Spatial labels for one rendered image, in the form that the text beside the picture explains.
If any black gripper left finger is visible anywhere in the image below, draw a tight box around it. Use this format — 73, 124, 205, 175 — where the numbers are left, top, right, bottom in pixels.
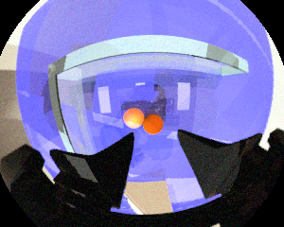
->
49, 131, 134, 209

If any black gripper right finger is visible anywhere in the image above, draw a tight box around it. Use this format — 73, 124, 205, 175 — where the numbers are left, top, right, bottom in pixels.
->
177, 130, 263, 200

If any clear low corner wall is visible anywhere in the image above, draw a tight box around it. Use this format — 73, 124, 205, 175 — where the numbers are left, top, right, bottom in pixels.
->
58, 53, 241, 155

